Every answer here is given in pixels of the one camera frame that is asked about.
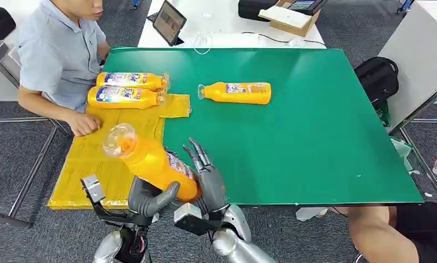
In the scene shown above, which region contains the grey table with metal frame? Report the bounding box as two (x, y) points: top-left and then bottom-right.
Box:
(378, 0), (437, 208)

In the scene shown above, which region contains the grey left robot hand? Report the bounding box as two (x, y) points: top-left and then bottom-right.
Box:
(127, 176), (181, 219)

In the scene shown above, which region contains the orange drink bottle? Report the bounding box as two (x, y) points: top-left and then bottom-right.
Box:
(87, 85), (167, 110)
(101, 123), (201, 203)
(197, 82), (272, 106)
(95, 71), (171, 92)

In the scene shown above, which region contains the white shoe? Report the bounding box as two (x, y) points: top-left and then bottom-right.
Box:
(295, 207), (328, 222)

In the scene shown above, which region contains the person beside robot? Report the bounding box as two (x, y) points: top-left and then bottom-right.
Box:
(347, 151), (437, 263)

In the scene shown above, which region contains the yellow plastic sheet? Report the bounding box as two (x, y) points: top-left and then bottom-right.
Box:
(47, 92), (192, 210)

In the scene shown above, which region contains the black cable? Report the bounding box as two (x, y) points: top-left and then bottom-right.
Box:
(241, 31), (326, 47)

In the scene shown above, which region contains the white table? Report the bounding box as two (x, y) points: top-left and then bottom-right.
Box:
(137, 0), (327, 49)

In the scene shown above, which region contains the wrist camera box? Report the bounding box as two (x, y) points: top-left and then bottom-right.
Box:
(173, 202), (212, 237)
(80, 174), (132, 227)

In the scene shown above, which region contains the green table mat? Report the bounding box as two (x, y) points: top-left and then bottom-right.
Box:
(103, 47), (424, 206)

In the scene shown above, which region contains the green plastic bag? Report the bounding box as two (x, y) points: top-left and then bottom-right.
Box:
(376, 100), (392, 128)

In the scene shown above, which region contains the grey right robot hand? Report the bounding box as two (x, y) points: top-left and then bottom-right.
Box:
(182, 137), (230, 215)

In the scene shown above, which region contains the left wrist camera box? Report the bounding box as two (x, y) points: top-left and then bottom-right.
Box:
(80, 174), (132, 227)

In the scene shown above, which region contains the black pouch bag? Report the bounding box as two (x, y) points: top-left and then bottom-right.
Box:
(238, 0), (279, 22)

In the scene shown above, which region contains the grey metal frame bench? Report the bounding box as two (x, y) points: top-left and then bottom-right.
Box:
(0, 39), (73, 230)

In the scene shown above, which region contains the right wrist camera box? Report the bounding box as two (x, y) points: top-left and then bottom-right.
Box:
(173, 202), (212, 237)

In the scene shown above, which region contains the seated person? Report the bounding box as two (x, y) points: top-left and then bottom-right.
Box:
(16, 0), (112, 138)

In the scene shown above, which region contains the cardboard box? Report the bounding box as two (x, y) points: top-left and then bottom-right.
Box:
(258, 0), (321, 38)

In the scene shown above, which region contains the black tablet on stand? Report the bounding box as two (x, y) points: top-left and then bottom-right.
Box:
(147, 0), (188, 47)

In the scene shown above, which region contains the black handheld terminal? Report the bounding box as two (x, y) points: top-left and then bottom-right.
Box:
(288, 0), (328, 16)

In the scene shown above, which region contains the clear plastic bag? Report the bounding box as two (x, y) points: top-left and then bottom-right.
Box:
(390, 137), (421, 176)

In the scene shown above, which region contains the black backpack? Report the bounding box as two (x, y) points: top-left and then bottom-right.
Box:
(354, 56), (400, 110)

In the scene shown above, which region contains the white cable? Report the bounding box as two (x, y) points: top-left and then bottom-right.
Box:
(192, 33), (214, 55)

